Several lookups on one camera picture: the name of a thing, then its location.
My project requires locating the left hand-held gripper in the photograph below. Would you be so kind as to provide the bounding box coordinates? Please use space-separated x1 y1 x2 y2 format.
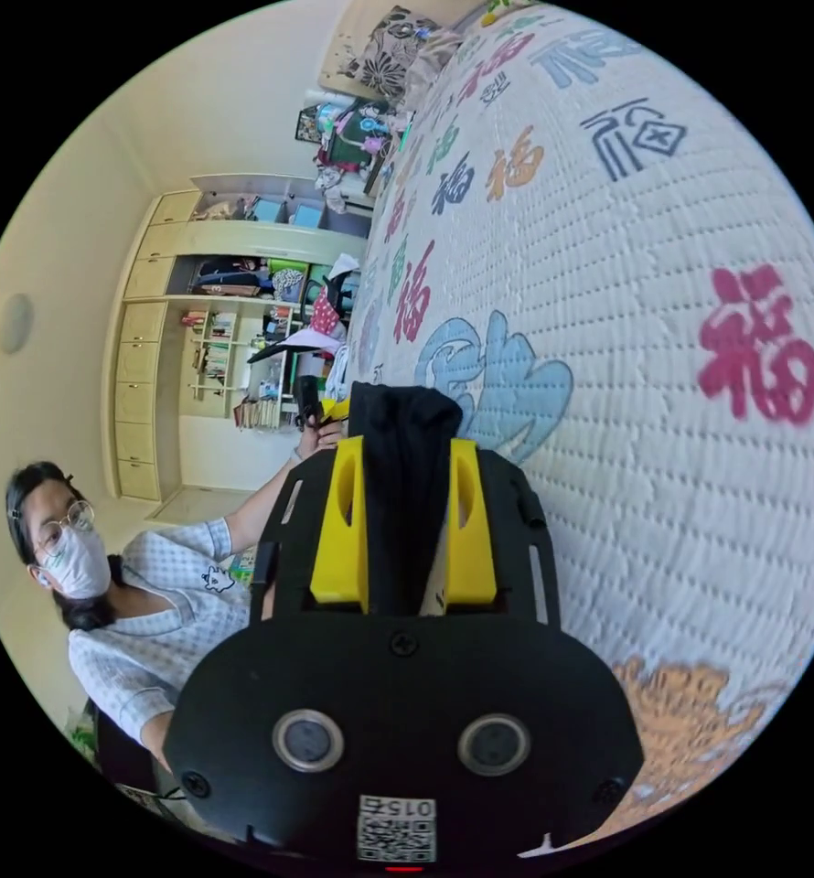
291 375 351 434

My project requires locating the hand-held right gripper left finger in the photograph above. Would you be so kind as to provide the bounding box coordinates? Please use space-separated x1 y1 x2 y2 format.
309 435 371 616

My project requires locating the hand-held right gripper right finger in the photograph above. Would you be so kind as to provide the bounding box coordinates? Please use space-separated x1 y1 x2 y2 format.
443 437 498 606

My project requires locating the black t-shirt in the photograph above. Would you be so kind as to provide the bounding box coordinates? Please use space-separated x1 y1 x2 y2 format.
347 380 465 618

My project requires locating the person's left forearm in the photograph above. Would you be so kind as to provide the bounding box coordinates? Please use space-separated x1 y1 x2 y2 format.
225 449 306 551

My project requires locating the person's left hand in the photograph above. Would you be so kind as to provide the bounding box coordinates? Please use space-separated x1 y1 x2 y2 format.
296 422 346 462

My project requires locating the cream cupboard with shelves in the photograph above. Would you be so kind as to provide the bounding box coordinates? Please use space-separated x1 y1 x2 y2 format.
108 172 374 503

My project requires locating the bed with printed white quilt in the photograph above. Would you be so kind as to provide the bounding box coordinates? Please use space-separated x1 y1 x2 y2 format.
337 0 814 851

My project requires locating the person's body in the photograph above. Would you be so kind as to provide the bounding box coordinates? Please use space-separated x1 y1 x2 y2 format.
5 460 257 776

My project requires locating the cluttered bedside shelf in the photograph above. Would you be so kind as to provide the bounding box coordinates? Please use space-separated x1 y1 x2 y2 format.
295 95 415 207

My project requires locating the round ceiling lamp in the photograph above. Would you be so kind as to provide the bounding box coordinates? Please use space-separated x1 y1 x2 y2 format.
0 293 36 355

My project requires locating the black and white flowered pillow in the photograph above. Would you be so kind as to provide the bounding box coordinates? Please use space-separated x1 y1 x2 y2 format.
343 5 443 104

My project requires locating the brown patterned pillow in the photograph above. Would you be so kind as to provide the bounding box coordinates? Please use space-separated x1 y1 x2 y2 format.
406 27 465 105

